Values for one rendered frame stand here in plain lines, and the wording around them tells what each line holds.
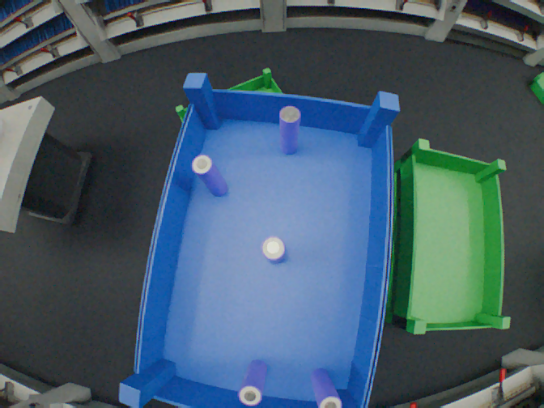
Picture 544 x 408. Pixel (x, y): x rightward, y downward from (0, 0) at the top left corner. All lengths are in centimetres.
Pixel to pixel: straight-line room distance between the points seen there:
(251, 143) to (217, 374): 25
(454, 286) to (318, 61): 79
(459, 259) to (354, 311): 31
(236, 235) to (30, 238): 96
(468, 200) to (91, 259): 98
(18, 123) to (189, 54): 64
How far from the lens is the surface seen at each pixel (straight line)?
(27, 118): 73
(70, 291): 94
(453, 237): 53
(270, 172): 27
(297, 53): 98
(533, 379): 95
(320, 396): 22
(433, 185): 52
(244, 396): 22
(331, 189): 27
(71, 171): 93
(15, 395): 107
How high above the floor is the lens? 66
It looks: 75 degrees down
